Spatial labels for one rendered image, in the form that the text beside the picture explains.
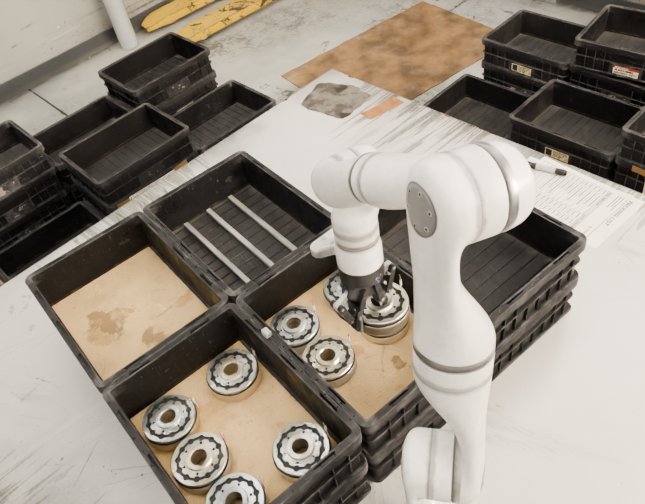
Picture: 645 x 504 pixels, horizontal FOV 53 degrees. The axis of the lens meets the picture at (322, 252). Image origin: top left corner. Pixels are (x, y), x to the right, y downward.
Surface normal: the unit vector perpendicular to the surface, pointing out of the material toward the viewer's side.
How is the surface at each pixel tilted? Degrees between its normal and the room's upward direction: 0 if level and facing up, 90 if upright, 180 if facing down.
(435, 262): 84
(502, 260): 0
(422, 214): 84
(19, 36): 90
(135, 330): 0
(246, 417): 0
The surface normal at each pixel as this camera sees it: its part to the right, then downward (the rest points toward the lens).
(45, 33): 0.70, 0.44
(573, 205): -0.14, -0.68
